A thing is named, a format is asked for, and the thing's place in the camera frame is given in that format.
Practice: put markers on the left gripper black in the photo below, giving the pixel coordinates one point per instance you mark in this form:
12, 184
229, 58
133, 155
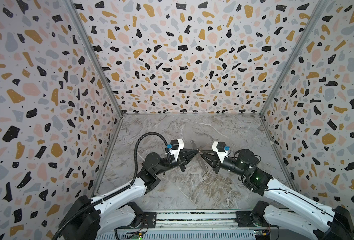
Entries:
182, 160

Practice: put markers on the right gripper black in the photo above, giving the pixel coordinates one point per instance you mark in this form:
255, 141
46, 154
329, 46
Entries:
216, 162

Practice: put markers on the metal keyring plate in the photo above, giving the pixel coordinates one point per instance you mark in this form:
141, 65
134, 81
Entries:
201, 161

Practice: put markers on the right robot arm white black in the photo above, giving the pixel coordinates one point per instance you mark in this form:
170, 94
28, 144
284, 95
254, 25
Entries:
305, 216

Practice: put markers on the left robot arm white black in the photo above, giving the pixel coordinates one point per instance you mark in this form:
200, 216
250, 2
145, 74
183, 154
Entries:
89, 218

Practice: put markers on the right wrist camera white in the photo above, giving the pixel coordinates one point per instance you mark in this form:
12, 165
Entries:
221, 149

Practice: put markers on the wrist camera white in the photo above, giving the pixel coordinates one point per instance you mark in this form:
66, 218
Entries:
221, 149
173, 149

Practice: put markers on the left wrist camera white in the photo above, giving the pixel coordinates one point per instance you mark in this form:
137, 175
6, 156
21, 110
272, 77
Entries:
173, 149

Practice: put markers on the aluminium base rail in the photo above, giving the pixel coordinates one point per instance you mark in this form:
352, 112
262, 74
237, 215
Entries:
202, 220

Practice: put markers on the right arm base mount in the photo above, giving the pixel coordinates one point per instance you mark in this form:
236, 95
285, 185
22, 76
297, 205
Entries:
254, 217

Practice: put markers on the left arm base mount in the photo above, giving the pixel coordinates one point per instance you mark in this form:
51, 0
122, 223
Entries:
133, 217

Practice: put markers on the perforated cable tray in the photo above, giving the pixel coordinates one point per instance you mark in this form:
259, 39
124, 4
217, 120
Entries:
199, 235

